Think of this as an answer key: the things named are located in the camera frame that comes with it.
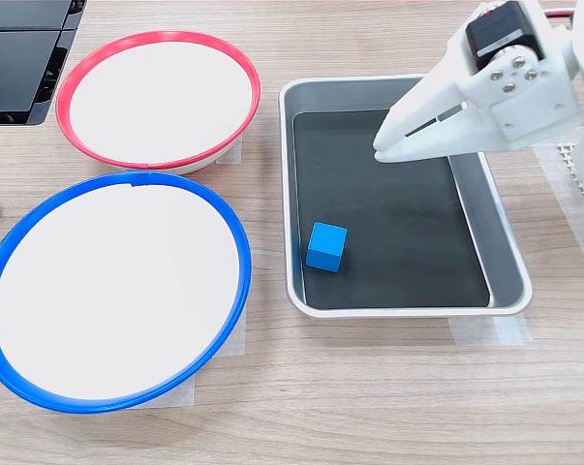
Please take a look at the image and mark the blue cube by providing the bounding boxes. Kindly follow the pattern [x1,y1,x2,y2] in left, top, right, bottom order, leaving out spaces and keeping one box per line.
[305,221,349,273]

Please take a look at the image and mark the black tray mat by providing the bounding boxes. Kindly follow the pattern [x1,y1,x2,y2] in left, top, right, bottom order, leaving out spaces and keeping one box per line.
[292,109,492,310]

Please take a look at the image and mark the steel tray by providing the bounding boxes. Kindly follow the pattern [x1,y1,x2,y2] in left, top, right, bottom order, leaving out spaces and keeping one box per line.
[278,75,534,320]

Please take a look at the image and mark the translucent tape sheet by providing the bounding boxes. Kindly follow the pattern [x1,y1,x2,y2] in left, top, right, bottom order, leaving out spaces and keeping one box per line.
[213,133,245,167]
[447,314,534,347]
[532,143,584,280]
[121,309,247,409]

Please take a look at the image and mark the red-rimmed white plate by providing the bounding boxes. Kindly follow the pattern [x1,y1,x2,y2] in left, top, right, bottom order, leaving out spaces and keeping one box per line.
[55,30,262,175]

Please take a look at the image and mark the blue-rimmed white plate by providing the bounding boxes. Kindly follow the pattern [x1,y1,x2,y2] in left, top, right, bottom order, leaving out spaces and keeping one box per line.
[0,170,253,415]

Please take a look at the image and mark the black electronic device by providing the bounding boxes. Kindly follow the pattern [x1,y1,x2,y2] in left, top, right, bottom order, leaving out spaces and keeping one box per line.
[0,0,88,127]

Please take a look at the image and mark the pale perforated base plate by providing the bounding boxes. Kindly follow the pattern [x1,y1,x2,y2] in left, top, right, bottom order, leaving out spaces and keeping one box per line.
[556,139,584,225]

